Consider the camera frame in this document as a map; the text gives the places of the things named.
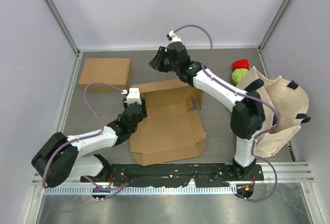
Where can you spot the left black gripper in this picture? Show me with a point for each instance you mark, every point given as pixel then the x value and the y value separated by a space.
pixel 143 111

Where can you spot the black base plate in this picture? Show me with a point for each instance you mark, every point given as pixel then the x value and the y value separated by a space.
pixel 176 175

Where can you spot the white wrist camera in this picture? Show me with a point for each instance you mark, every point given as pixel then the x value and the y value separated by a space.
pixel 173 37
pixel 132 96

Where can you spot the white slotted cable duct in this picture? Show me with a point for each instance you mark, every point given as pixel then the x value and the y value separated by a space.
pixel 191 189

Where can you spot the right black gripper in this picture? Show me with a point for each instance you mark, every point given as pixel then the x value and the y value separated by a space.
pixel 156 63

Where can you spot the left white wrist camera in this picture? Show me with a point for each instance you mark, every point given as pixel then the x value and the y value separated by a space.
pixel 132 96

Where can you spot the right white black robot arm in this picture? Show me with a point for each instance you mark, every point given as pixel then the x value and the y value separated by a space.
pixel 247 113

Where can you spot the red toy pepper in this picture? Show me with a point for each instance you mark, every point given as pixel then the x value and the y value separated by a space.
pixel 240 64

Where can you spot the brown cardboard box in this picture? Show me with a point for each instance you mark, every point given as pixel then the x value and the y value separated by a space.
pixel 172 130
pixel 106 74

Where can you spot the green toy cabbage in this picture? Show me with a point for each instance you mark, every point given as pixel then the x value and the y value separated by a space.
pixel 238 74

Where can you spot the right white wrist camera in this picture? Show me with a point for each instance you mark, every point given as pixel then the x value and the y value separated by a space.
pixel 173 37

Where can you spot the beige tote bag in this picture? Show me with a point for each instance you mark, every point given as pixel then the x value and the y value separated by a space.
pixel 291 103

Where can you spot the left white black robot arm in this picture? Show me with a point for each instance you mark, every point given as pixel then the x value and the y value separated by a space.
pixel 63 156

